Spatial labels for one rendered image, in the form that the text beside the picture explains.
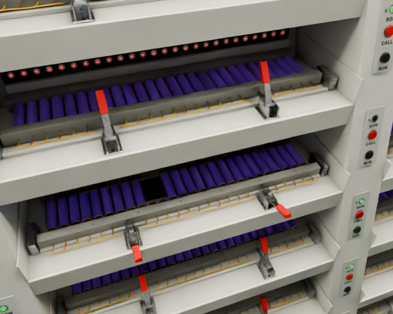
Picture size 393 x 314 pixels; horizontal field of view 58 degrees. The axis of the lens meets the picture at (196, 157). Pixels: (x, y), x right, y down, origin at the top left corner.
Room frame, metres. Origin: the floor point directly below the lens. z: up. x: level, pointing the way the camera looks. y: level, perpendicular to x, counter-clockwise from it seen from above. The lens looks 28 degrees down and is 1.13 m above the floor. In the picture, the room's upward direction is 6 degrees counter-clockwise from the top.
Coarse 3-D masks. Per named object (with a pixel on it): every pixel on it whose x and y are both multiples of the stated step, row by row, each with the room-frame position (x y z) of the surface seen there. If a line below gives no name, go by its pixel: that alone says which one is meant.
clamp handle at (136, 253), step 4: (132, 232) 0.48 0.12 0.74; (132, 236) 0.48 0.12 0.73; (132, 240) 0.47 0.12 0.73; (136, 240) 0.47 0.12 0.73; (132, 244) 0.46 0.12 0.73; (136, 244) 0.46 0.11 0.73; (132, 248) 0.45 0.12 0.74; (136, 248) 0.45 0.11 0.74; (136, 252) 0.43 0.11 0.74; (140, 252) 0.43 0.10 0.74; (136, 256) 0.42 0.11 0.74; (140, 256) 0.42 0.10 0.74; (136, 260) 0.42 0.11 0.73; (140, 260) 0.42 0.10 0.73
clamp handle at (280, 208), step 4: (268, 196) 0.55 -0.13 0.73; (268, 200) 0.55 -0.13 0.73; (272, 200) 0.54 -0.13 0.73; (276, 204) 0.53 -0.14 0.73; (280, 204) 0.52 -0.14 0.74; (276, 208) 0.52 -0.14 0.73; (280, 208) 0.51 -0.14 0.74; (284, 208) 0.51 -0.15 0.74; (280, 212) 0.50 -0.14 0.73; (284, 212) 0.50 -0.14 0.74; (288, 212) 0.50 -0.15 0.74; (284, 216) 0.49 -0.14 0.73; (288, 216) 0.49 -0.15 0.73
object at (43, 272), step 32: (224, 160) 0.68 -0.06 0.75; (320, 160) 0.64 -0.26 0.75; (288, 192) 0.59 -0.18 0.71; (320, 192) 0.59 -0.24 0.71; (32, 224) 0.51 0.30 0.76; (160, 224) 0.52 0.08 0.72; (192, 224) 0.52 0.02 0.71; (224, 224) 0.52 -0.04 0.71; (256, 224) 0.54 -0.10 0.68; (32, 256) 0.47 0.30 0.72; (64, 256) 0.47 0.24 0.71; (96, 256) 0.47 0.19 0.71; (128, 256) 0.47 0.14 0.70; (160, 256) 0.49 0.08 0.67; (32, 288) 0.43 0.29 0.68
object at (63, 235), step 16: (272, 176) 0.60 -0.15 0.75; (288, 176) 0.60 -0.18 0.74; (304, 176) 0.62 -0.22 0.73; (208, 192) 0.57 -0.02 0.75; (224, 192) 0.57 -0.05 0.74; (240, 192) 0.58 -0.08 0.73; (144, 208) 0.54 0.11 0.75; (160, 208) 0.54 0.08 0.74; (176, 208) 0.54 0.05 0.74; (80, 224) 0.51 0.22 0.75; (96, 224) 0.51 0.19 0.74; (112, 224) 0.51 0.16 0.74; (48, 240) 0.48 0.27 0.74; (64, 240) 0.49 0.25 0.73; (96, 240) 0.49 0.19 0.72
